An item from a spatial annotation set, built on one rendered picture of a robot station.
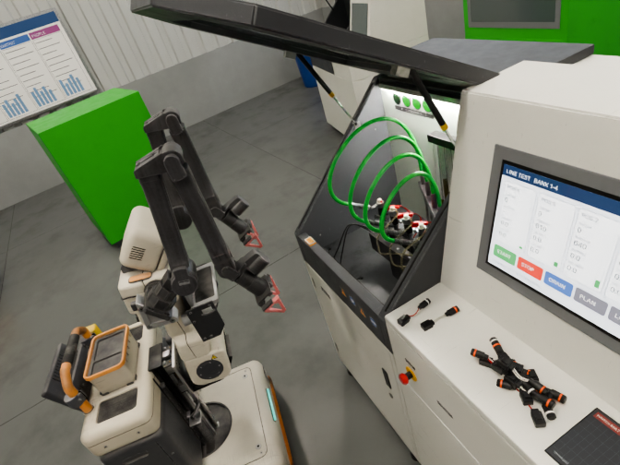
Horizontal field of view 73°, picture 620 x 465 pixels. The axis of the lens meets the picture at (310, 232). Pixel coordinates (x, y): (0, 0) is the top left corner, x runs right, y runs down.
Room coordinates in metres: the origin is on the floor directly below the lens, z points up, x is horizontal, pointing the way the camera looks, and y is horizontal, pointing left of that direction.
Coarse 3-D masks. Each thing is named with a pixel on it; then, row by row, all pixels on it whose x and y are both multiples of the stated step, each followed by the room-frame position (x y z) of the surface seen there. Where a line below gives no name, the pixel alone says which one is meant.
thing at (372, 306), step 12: (300, 240) 1.53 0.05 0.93; (312, 252) 1.42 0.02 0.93; (324, 252) 1.37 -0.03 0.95; (312, 264) 1.48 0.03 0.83; (324, 264) 1.32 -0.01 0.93; (336, 264) 1.27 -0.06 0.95; (324, 276) 1.37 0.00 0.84; (336, 276) 1.22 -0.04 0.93; (348, 276) 1.18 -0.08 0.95; (336, 288) 1.27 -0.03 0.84; (348, 288) 1.14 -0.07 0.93; (360, 288) 1.10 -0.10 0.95; (348, 300) 1.17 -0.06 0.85; (360, 300) 1.06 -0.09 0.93; (372, 300) 1.03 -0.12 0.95; (360, 312) 1.09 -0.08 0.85; (372, 312) 0.99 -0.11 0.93; (372, 324) 1.02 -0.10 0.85
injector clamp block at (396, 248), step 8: (376, 232) 1.34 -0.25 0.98; (384, 240) 1.28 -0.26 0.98; (376, 248) 1.32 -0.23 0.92; (384, 248) 1.26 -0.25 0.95; (392, 248) 1.22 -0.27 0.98; (400, 248) 1.20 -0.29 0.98; (384, 256) 1.28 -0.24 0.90; (392, 256) 1.22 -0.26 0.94; (400, 256) 1.16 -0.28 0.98; (408, 256) 1.14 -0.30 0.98; (400, 264) 1.17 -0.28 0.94; (392, 272) 1.24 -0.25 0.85; (400, 272) 1.18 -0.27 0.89
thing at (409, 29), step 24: (336, 0) 5.41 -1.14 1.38; (360, 0) 4.35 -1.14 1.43; (384, 0) 4.13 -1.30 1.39; (408, 0) 4.16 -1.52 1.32; (336, 24) 5.37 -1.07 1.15; (360, 24) 4.32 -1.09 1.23; (384, 24) 4.12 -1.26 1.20; (408, 24) 4.15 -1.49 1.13; (336, 72) 4.48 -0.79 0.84; (360, 72) 4.08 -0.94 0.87; (336, 96) 4.68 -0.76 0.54; (360, 96) 4.08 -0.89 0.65; (336, 120) 4.92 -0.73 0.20
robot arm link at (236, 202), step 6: (234, 198) 1.53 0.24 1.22; (240, 198) 1.53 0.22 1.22; (228, 204) 1.53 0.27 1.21; (234, 204) 1.52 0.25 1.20; (240, 204) 1.52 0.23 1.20; (246, 204) 1.52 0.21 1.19; (210, 210) 1.49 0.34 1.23; (216, 210) 1.49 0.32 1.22; (222, 210) 1.52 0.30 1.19; (234, 210) 1.51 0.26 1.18; (240, 210) 1.51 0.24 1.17; (216, 216) 1.49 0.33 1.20; (222, 216) 1.49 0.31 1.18
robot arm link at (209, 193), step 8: (168, 120) 1.48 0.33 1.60; (176, 120) 1.48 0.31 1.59; (176, 128) 1.48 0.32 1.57; (184, 128) 1.50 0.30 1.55; (176, 136) 1.50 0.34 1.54; (184, 136) 1.51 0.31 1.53; (184, 144) 1.51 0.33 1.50; (192, 144) 1.52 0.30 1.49; (184, 152) 1.51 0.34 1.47; (192, 152) 1.51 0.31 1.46; (192, 160) 1.51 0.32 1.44; (192, 168) 1.51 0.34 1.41; (200, 168) 1.51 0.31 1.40; (200, 176) 1.51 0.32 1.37; (208, 176) 1.54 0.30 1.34; (200, 184) 1.51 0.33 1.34; (208, 184) 1.51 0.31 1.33; (208, 192) 1.51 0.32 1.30; (208, 200) 1.50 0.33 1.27; (216, 200) 1.50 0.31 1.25
